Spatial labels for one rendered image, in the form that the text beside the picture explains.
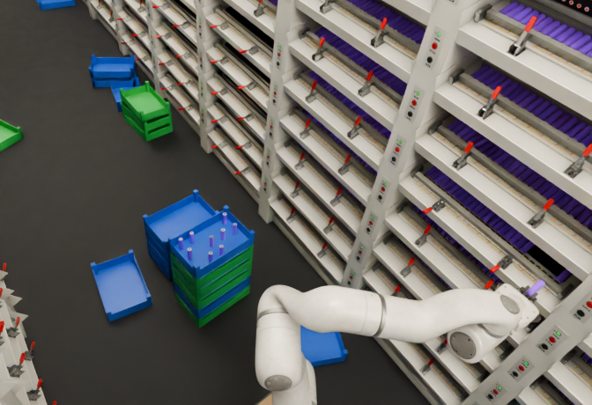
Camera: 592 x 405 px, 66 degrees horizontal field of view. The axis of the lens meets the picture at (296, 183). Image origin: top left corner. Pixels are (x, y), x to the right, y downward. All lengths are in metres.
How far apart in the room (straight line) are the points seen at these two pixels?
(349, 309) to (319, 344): 1.32
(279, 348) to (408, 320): 0.27
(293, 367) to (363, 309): 0.19
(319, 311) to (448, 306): 0.27
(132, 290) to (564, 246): 1.84
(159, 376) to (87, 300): 0.52
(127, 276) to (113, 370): 0.47
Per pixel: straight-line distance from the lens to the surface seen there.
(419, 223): 1.74
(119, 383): 2.19
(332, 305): 0.92
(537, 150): 1.32
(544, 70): 1.25
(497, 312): 1.04
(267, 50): 2.16
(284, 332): 1.02
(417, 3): 1.42
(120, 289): 2.41
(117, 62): 3.82
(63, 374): 2.26
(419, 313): 1.01
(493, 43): 1.30
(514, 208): 1.42
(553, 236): 1.40
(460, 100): 1.39
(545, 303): 1.52
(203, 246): 2.00
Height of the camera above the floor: 1.99
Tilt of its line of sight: 44 degrees down
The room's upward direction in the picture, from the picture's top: 10 degrees clockwise
